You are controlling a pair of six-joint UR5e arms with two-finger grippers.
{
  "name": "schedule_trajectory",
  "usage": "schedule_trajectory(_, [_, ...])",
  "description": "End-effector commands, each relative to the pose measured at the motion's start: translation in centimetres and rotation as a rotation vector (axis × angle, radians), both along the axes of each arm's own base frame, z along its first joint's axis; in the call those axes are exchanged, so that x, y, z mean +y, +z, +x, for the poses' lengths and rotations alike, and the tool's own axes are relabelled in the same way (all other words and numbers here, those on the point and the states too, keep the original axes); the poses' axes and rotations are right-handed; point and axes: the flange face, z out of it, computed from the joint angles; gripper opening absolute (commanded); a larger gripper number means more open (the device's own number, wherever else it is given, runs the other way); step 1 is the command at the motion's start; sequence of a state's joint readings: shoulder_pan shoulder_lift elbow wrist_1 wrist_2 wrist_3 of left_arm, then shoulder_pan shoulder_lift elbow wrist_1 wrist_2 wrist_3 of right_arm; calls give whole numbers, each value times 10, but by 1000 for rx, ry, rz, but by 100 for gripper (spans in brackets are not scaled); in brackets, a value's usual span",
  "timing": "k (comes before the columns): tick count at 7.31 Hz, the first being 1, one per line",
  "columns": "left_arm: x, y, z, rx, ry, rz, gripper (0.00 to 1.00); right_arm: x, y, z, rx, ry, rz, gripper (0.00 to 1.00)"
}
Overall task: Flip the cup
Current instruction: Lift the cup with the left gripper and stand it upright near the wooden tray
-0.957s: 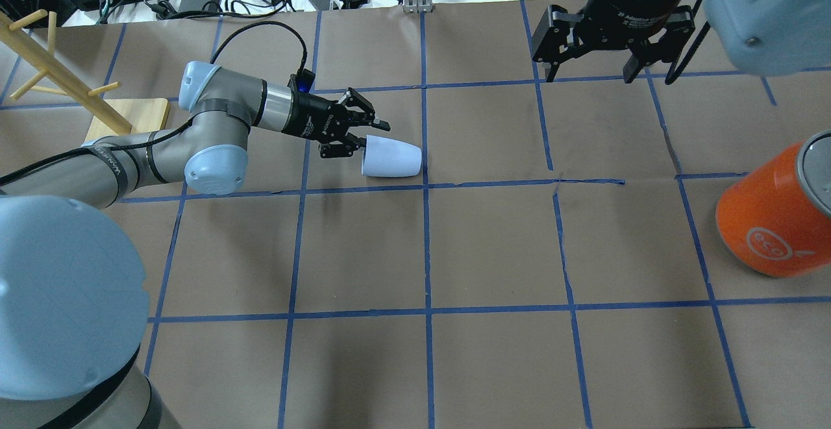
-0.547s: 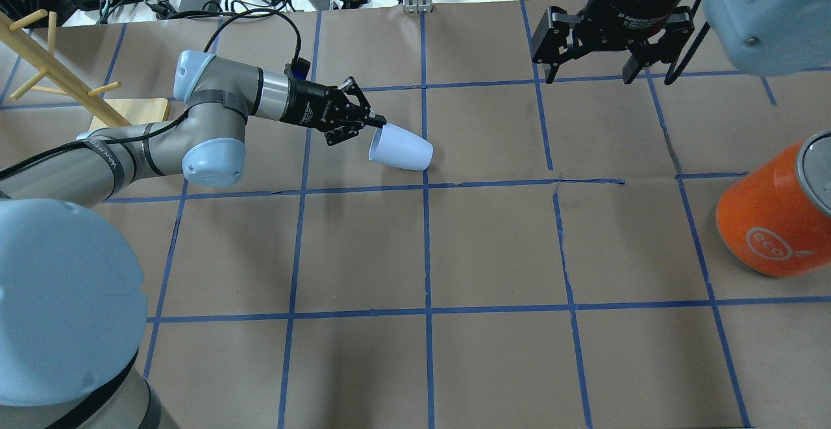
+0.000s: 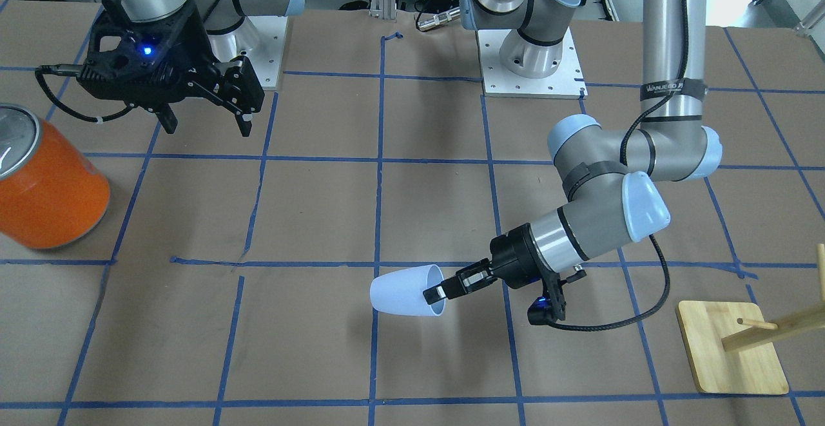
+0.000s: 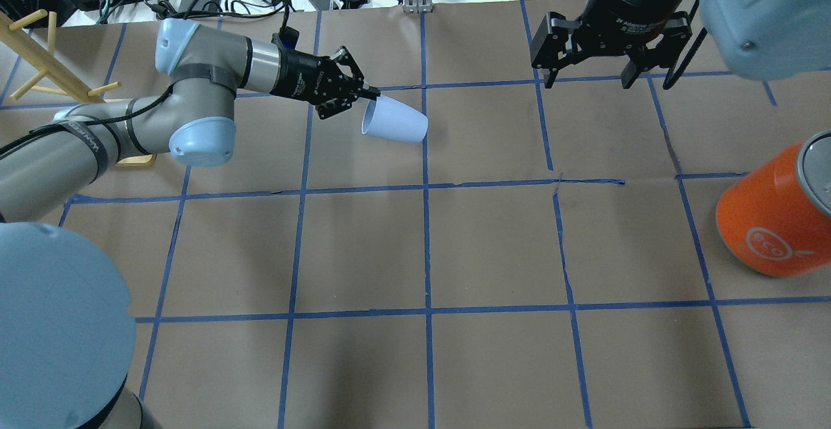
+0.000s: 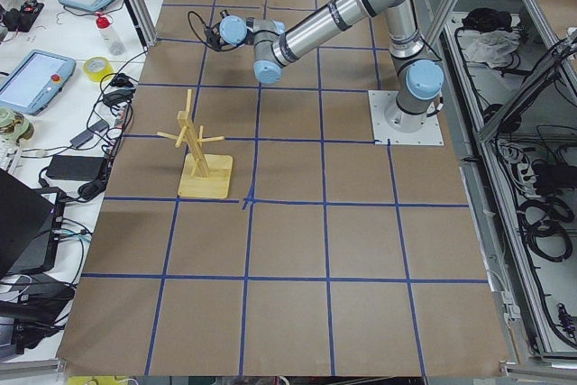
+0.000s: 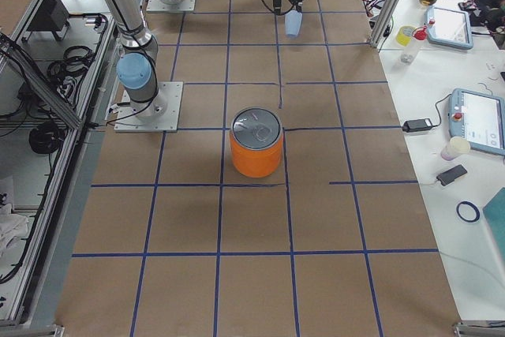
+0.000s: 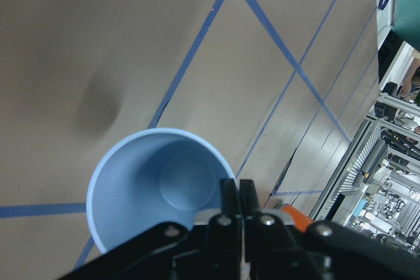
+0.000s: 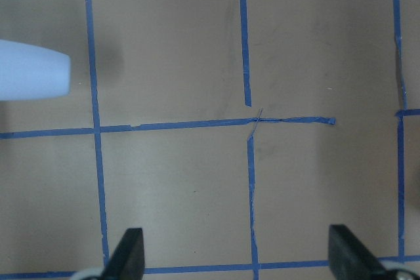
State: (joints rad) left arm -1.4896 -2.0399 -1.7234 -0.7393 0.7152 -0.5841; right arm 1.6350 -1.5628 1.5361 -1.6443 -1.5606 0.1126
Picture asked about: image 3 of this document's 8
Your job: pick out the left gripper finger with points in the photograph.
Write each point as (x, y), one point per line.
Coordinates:
(467, 280)

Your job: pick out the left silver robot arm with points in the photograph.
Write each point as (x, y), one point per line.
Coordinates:
(609, 176)

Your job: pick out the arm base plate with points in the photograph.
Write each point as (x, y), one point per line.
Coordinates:
(532, 58)
(262, 40)

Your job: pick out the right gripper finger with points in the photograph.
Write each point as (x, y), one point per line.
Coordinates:
(243, 119)
(167, 119)

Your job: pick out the wooden mug tree stand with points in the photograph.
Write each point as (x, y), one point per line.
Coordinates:
(730, 344)

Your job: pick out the light blue plastic cup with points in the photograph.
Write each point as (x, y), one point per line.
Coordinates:
(401, 292)

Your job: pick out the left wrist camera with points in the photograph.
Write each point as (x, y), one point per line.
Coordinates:
(550, 306)

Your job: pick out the orange cylindrical container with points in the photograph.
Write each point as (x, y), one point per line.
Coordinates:
(51, 195)

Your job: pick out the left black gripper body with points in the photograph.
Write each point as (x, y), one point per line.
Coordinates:
(515, 256)

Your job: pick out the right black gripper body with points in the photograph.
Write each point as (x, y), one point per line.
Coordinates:
(191, 48)

